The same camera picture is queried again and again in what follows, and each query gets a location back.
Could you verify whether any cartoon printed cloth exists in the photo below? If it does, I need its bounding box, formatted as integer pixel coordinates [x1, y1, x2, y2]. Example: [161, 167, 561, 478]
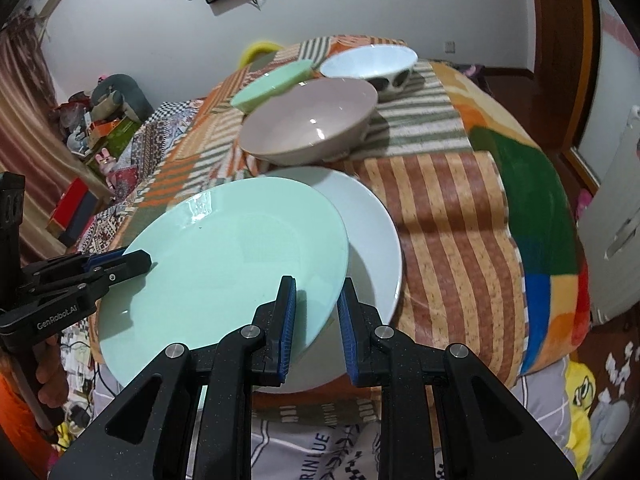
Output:
[565, 340, 640, 461]

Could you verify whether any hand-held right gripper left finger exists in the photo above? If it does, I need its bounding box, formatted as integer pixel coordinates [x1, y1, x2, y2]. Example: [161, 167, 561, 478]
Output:
[47, 275, 298, 480]

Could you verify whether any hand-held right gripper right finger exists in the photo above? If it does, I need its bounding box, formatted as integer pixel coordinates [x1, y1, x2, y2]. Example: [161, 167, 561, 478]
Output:
[336, 276, 581, 480]

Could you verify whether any pink bowl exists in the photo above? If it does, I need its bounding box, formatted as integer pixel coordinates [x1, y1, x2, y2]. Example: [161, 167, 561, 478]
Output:
[239, 77, 379, 166]

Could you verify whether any checkered patterned quilt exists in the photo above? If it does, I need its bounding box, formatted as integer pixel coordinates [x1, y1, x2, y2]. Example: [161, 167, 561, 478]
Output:
[75, 100, 206, 256]

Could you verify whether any green cardboard box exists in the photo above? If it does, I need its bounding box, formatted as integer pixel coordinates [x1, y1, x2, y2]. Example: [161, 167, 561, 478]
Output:
[82, 117, 141, 166]

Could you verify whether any person's left forearm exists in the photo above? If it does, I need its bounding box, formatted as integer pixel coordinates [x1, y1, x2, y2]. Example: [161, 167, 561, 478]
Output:
[0, 352, 51, 466]

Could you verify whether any person's left hand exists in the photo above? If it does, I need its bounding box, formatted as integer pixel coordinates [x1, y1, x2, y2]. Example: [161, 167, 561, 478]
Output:
[32, 332, 68, 413]

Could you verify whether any white bowl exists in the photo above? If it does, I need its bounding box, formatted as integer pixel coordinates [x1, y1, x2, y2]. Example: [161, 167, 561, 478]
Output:
[320, 44, 418, 98]

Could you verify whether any grey printed bed sheet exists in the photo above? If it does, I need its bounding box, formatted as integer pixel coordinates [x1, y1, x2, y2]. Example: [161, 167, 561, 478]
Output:
[250, 375, 576, 480]

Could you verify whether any wooden door frame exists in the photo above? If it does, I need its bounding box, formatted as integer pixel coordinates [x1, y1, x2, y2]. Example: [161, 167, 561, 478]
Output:
[525, 0, 601, 196]

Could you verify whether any striped patchwork blanket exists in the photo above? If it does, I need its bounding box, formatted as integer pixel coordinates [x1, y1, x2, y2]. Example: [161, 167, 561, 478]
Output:
[95, 35, 531, 421]

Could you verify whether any grey plush toy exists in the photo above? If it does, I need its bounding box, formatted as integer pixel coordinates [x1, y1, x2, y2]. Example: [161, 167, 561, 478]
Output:
[90, 74, 153, 121]

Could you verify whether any dark patterned bag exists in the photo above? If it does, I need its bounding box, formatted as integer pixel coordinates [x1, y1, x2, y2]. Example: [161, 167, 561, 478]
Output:
[452, 62, 493, 91]

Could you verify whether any white plate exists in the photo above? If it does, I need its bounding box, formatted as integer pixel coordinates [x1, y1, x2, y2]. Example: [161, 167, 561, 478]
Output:
[250, 166, 403, 393]

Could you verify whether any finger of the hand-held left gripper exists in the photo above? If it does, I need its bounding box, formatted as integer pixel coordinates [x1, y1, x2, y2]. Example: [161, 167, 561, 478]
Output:
[30, 251, 152, 306]
[22, 249, 127, 281]

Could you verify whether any green plate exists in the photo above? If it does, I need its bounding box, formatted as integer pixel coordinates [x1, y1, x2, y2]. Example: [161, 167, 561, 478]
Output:
[97, 177, 349, 391]

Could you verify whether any white sliding door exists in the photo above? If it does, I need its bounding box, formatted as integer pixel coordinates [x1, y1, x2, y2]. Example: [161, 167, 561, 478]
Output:
[575, 0, 640, 196]

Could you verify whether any green bowl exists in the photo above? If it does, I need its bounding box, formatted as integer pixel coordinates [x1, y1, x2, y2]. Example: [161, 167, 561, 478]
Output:
[231, 59, 315, 113]

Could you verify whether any red box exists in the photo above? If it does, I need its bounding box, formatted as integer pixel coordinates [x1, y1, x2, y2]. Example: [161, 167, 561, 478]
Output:
[47, 177, 91, 233]

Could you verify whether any dark blue box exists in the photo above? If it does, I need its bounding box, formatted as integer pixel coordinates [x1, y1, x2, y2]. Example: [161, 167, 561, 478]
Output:
[57, 192, 101, 248]

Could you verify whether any pile of assorted toys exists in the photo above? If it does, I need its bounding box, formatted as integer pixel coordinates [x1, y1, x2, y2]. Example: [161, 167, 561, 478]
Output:
[52, 90, 101, 156]

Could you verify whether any striped brown curtain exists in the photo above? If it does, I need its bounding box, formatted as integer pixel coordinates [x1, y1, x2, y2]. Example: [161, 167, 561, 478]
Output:
[0, 15, 116, 261]

